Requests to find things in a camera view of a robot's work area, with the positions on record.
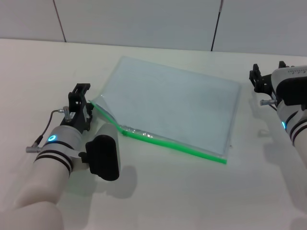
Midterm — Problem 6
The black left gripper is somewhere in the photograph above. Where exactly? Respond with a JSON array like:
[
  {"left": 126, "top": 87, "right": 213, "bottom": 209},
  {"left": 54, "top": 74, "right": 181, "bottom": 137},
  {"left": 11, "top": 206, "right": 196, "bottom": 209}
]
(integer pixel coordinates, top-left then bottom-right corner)
[{"left": 59, "top": 83, "right": 94, "bottom": 133}]

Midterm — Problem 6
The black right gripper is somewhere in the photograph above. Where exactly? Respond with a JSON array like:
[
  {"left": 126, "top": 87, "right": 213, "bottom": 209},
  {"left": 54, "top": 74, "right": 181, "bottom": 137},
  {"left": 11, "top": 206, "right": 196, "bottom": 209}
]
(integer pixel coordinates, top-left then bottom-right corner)
[{"left": 249, "top": 61, "right": 292, "bottom": 96}]

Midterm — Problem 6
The clear green-zip document bag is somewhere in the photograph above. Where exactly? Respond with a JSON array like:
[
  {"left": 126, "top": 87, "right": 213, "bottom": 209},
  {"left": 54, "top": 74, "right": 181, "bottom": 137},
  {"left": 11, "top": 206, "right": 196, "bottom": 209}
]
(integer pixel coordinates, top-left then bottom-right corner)
[{"left": 88, "top": 56, "right": 241, "bottom": 166}]

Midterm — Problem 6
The grey left gripper cable connector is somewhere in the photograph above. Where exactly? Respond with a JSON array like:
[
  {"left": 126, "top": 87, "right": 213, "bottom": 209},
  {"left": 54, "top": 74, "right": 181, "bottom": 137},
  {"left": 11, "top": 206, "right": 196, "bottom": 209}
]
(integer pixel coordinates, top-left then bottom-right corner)
[{"left": 25, "top": 106, "right": 75, "bottom": 154}]

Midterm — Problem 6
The grey gripper cable connector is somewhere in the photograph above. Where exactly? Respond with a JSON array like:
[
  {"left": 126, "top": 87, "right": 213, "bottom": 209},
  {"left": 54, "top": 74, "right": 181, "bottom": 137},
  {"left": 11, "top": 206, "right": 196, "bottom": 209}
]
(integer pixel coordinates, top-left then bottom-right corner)
[
  {"left": 260, "top": 92, "right": 280, "bottom": 112},
  {"left": 25, "top": 106, "right": 75, "bottom": 154}
]

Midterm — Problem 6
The grey right gripper cable connector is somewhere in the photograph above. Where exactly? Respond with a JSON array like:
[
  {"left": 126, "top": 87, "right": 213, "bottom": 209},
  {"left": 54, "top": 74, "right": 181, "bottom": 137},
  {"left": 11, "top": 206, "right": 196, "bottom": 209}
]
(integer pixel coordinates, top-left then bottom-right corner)
[{"left": 260, "top": 92, "right": 280, "bottom": 112}]

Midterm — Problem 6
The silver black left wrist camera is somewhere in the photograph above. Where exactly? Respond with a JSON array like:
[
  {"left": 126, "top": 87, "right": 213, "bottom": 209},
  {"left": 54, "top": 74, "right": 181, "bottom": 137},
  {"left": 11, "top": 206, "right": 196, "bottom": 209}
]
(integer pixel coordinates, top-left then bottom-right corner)
[{"left": 85, "top": 123, "right": 120, "bottom": 182}]

